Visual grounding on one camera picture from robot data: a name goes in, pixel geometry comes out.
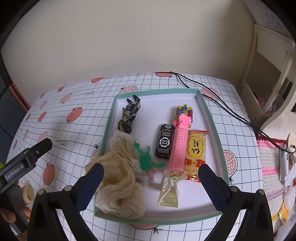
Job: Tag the pink hair roller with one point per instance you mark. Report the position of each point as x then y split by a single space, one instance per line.
178 151

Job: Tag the cream wooden shelf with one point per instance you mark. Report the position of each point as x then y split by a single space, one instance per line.
267 88

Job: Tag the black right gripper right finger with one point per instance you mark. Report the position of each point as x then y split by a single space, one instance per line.
215 187

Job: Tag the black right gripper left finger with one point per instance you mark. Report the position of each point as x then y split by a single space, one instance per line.
87 185

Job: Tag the pomegranate grid tablecloth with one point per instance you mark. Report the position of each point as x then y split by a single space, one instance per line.
75 117

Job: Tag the dark robot figure toy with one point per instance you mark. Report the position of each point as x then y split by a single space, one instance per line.
129 114

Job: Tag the hand with painted nails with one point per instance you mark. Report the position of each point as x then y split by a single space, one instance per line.
15 202

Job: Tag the white fluffy pompom scrunchie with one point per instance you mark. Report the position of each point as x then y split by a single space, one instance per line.
122 143

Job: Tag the cream hair claw clip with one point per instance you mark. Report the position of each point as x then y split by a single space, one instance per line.
169 195

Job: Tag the teal white tray box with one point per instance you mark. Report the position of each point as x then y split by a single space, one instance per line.
157 108

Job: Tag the colourful block toy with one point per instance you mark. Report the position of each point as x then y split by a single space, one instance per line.
183 109

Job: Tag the yellow snack packet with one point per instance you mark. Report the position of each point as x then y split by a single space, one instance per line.
195 154

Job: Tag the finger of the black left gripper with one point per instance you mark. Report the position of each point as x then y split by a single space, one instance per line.
26 160

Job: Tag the cream mesh scrunchie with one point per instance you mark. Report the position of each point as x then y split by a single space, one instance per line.
118 194

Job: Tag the green plastic figure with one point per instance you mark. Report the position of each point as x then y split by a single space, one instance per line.
145 159

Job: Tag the pink white crochet mat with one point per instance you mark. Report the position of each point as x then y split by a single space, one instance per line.
274 189

